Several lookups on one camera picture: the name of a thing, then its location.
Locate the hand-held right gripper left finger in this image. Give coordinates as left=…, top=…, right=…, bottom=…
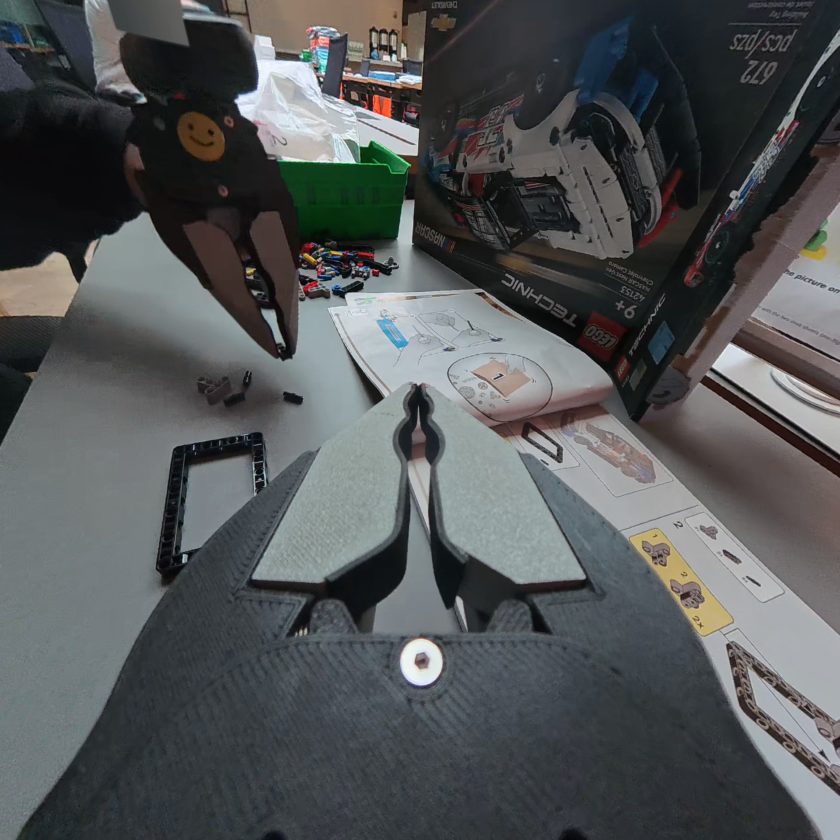
left=251, top=382, right=421, bottom=631

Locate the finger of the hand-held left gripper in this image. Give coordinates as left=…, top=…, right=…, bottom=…
left=161, top=210, right=284, bottom=360
left=246, top=197, right=303, bottom=361

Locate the person's left forearm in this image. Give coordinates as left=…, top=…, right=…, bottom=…
left=0, top=46, right=152, bottom=273

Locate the pile of small lego pieces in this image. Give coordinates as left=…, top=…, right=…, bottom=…
left=298, top=241, right=401, bottom=301

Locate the green plastic bin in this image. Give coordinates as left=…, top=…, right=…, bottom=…
left=279, top=140, right=411, bottom=240

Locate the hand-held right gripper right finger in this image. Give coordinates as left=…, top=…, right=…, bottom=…
left=420, top=384, right=587, bottom=631

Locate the lego set box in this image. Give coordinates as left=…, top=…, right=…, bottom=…
left=412, top=0, right=840, bottom=422

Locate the black lego frame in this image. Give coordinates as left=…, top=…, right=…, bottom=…
left=156, top=432, right=269, bottom=577
left=244, top=261, right=294, bottom=361

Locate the lego instruction booklet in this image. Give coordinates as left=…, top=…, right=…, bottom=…
left=328, top=290, right=840, bottom=840

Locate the clear plastic bag of parts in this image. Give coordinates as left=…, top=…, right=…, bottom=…
left=289, top=66, right=362, bottom=165

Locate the printed paper sheet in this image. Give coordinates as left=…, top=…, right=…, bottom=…
left=751, top=197, right=840, bottom=345

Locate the black office chair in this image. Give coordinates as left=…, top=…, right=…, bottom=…
left=320, top=33, right=350, bottom=101

